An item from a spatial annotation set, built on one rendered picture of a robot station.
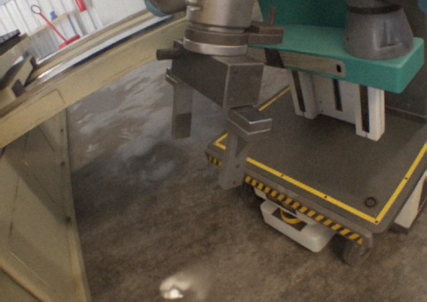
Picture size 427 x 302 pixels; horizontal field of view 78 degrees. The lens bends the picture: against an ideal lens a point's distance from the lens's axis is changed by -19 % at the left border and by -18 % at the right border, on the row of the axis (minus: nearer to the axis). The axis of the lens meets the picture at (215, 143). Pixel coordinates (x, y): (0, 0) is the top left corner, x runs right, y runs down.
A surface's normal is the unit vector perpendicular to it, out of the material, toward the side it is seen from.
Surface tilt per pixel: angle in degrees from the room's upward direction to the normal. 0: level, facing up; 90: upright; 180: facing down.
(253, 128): 98
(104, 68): 90
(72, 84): 90
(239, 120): 67
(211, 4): 78
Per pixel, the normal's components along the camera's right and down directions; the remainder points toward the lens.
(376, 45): -0.51, 0.36
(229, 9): 0.24, 0.49
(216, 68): -0.84, 0.18
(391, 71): -0.74, 0.55
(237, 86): 0.53, 0.46
